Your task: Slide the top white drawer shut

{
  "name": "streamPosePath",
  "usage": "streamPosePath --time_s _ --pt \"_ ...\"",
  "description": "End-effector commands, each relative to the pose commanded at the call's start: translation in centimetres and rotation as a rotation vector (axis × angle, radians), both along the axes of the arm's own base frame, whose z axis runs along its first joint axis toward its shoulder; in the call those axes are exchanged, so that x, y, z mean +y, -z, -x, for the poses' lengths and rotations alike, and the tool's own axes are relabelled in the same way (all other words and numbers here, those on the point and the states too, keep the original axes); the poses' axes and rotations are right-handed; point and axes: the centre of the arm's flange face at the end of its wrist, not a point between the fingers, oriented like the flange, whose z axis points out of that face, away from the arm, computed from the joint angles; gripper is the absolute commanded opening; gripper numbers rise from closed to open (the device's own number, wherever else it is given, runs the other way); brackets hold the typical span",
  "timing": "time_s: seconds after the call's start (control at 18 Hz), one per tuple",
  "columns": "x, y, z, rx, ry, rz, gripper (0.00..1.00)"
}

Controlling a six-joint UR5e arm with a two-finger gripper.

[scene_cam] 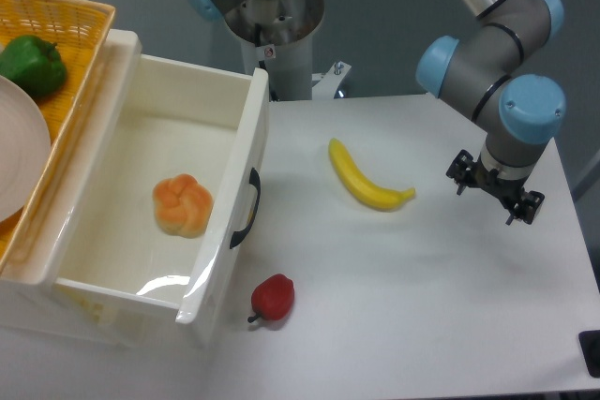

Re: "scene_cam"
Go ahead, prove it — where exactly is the black drawer handle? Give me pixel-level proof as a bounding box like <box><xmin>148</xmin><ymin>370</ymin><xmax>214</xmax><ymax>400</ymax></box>
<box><xmin>230</xmin><ymin>167</ymin><xmax>262</xmax><ymax>249</ymax></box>

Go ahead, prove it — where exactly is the yellow banana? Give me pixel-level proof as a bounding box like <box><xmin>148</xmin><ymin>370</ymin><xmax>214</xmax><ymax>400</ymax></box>
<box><xmin>328</xmin><ymin>138</ymin><xmax>416</xmax><ymax>211</ymax></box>

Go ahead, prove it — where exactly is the black object at table edge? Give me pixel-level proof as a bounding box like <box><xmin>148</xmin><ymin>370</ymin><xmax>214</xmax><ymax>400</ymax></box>
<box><xmin>578</xmin><ymin>330</ymin><xmax>600</xmax><ymax>378</ymax></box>

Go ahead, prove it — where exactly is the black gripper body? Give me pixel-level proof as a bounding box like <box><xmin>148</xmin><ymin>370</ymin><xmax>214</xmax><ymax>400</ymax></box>
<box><xmin>472</xmin><ymin>160</ymin><xmax>527</xmax><ymax>208</ymax></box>

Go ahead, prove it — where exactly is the orange bread roll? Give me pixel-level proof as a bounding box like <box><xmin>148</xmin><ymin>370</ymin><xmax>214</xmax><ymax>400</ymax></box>
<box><xmin>152</xmin><ymin>173</ymin><xmax>213</xmax><ymax>239</ymax></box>

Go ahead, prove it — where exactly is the white plate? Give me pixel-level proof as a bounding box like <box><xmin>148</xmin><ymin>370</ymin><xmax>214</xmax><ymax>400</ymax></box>
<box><xmin>1</xmin><ymin>78</ymin><xmax>51</xmax><ymax>220</ymax></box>

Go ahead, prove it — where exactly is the red bell pepper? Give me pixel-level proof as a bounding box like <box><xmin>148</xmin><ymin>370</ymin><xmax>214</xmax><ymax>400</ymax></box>
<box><xmin>247</xmin><ymin>274</ymin><xmax>295</xmax><ymax>323</ymax></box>

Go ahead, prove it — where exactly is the green bell pepper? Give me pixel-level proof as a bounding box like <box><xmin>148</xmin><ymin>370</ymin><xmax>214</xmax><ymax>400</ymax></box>
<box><xmin>1</xmin><ymin>35</ymin><xmax>68</xmax><ymax>98</ymax></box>

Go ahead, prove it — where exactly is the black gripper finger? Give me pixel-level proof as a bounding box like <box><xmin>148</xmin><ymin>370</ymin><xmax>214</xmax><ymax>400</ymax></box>
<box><xmin>505</xmin><ymin>191</ymin><xmax>545</xmax><ymax>225</ymax></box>
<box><xmin>446</xmin><ymin>150</ymin><xmax>477</xmax><ymax>196</ymax></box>

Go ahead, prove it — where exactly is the white top drawer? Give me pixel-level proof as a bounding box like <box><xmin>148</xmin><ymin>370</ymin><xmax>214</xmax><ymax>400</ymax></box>
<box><xmin>57</xmin><ymin>56</ymin><xmax>268</xmax><ymax>326</ymax></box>

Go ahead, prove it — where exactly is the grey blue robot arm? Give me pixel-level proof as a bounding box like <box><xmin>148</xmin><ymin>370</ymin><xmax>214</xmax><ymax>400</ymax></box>
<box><xmin>187</xmin><ymin>0</ymin><xmax>566</xmax><ymax>224</ymax></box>

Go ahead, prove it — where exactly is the white drawer cabinet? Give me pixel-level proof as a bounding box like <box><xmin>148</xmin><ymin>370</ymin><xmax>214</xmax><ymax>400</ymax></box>
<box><xmin>1</xmin><ymin>31</ymin><xmax>214</xmax><ymax>345</ymax></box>

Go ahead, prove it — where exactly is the yellow woven basket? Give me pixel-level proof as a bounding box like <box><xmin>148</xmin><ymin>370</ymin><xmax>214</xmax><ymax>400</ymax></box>
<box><xmin>1</xmin><ymin>0</ymin><xmax>115</xmax><ymax>267</ymax></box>

